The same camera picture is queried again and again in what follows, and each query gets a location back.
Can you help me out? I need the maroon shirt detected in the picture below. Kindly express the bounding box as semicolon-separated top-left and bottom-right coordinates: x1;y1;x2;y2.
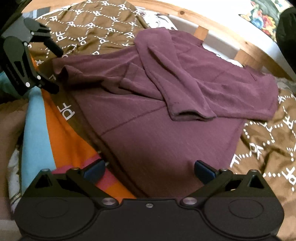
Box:
53;28;278;198

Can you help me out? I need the orange blue striped cloth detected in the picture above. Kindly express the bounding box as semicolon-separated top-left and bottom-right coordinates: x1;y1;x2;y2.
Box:
0;55;137;202

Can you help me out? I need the brown PF patterned blanket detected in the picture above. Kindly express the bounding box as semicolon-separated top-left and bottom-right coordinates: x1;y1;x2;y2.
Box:
38;1;295;240

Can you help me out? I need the white floral bedsheet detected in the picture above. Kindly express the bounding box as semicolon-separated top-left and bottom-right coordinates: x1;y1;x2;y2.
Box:
137;8;295;93

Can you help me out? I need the black garment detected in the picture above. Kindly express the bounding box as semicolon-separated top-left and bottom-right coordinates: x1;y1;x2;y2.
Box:
276;7;295;59

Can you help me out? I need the wooden bed frame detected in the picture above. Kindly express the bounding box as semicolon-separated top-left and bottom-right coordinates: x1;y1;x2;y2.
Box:
24;1;295;80

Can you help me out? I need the colourful wall poster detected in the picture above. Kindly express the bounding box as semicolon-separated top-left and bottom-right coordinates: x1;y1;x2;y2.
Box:
238;0;293;42

